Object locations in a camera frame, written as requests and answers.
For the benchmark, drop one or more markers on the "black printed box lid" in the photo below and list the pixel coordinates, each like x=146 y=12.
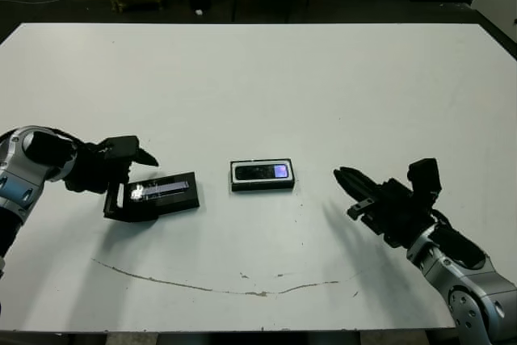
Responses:
x=173 y=199

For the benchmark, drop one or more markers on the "black box base white insert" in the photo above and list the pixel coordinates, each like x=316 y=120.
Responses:
x=262 y=187

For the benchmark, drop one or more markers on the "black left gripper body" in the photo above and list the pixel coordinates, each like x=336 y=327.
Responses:
x=93 y=167

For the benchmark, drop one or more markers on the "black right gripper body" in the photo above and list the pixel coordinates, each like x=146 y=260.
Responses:
x=400 y=215

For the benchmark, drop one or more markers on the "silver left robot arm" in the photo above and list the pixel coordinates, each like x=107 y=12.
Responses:
x=20 y=183

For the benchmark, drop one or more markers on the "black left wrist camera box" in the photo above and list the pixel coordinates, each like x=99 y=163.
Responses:
x=120 y=147

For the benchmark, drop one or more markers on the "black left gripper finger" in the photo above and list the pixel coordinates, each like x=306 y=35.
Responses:
x=146 y=158
x=114 y=199

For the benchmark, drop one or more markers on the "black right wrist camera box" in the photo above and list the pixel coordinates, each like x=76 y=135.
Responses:
x=424 y=177

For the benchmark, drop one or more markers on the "black phone-like camera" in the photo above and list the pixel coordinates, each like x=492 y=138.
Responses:
x=254 y=172

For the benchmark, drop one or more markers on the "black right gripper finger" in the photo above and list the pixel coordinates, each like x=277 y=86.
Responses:
x=361 y=181
x=351 y=189

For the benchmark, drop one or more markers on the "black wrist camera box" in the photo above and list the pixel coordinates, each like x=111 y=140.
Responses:
x=120 y=147
x=424 y=177

